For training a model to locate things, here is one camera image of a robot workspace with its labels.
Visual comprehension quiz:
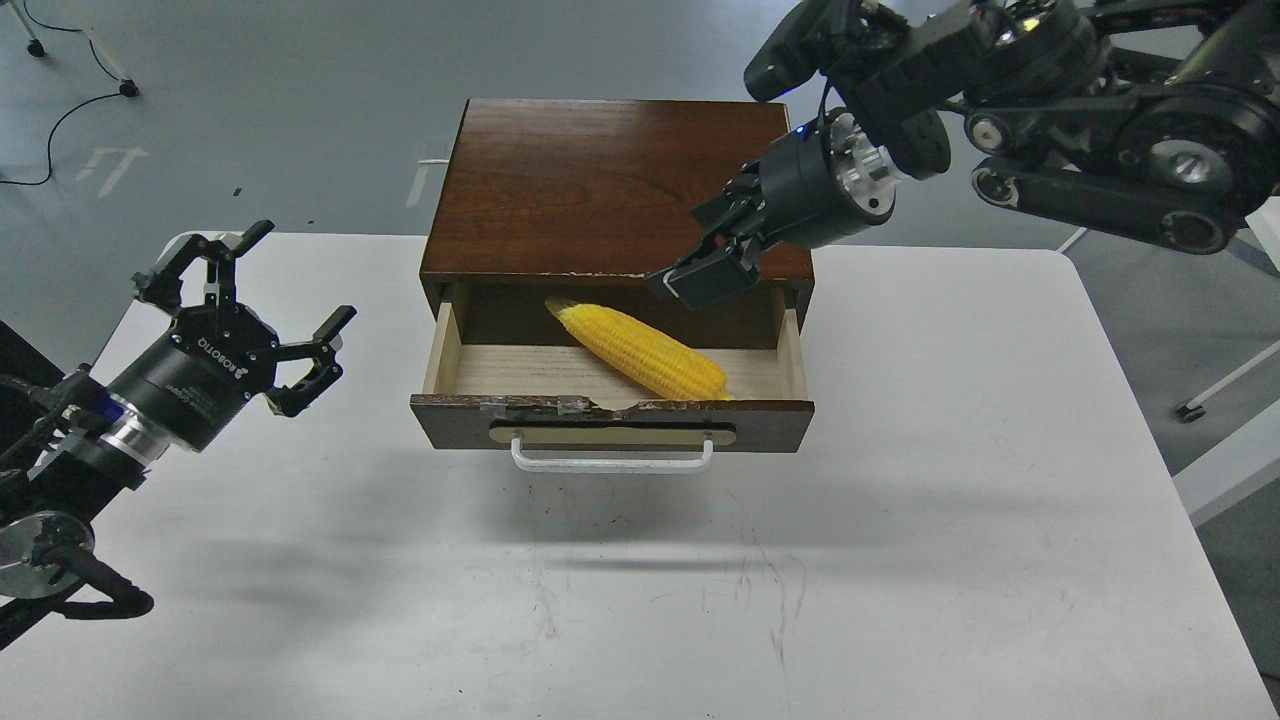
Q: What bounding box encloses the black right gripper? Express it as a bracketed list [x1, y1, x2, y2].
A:
[644, 111, 899, 309]

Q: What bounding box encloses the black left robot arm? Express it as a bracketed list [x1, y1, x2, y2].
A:
[1, 220, 356, 646]

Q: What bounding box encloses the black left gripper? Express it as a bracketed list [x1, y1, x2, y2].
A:
[108, 220, 357, 452]

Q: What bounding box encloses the dark wooden cabinet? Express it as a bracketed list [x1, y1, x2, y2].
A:
[419, 97, 788, 311]

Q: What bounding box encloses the white wheeled stand leg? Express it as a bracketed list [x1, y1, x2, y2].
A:
[8, 0, 141, 101]

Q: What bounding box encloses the wooden drawer with white handle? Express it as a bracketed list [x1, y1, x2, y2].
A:
[410, 295, 815, 454]

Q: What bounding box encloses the yellow corn cob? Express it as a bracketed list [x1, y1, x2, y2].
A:
[544, 296, 733, 401]

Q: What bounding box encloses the black floor cable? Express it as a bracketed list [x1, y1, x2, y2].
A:
[0, 0, 141, 191]

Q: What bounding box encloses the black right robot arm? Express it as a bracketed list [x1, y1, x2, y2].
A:
[644, 1, 1279, 309]

